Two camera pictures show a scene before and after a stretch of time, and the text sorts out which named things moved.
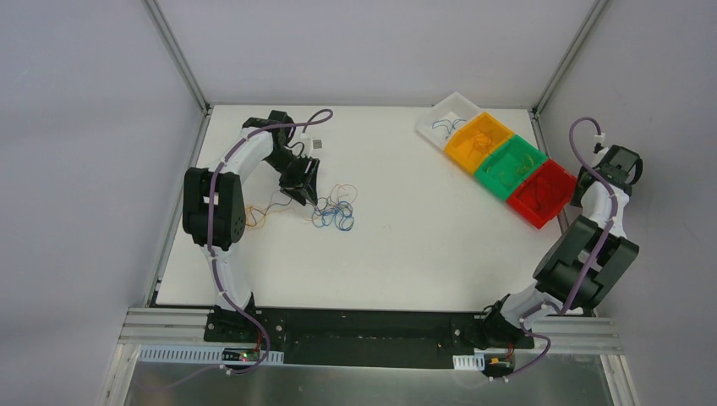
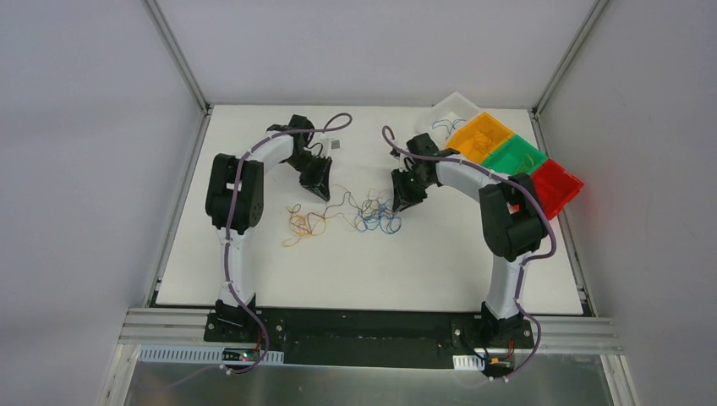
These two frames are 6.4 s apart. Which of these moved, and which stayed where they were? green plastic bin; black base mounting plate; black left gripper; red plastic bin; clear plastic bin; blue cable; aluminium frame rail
Moved: black left gripper
Stayed: red plastic bin; blue cable; clear plastic bin; black base mounting plate; green plastic bin; aluminium frame rail
